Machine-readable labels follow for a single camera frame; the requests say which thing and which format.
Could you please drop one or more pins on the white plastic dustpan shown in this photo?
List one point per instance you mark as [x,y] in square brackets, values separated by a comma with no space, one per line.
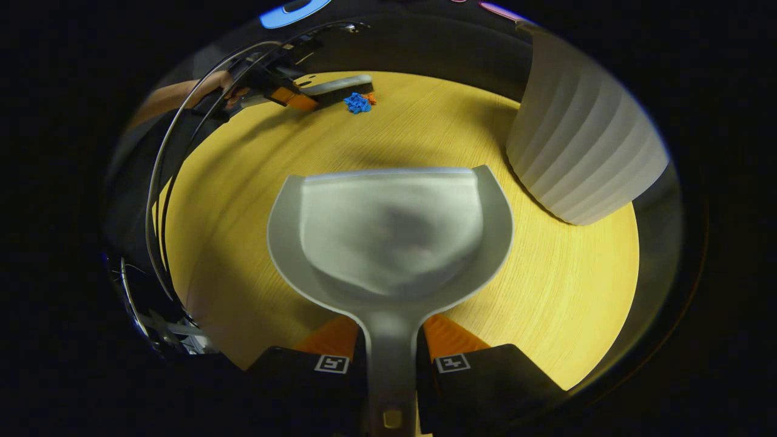
[388,230]

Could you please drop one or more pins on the metal frame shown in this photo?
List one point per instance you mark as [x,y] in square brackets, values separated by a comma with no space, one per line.
[158,315]

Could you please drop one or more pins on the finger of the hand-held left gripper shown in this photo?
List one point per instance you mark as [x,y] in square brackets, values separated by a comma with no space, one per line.
[300,101]

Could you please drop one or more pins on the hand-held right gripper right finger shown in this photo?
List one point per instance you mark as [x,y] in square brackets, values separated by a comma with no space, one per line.
[491,382]

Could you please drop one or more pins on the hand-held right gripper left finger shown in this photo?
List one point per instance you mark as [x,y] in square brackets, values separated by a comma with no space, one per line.
[285,376]

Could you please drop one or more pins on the white ribbed garbage bin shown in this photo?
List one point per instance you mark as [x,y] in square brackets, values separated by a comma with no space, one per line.
[583,139]

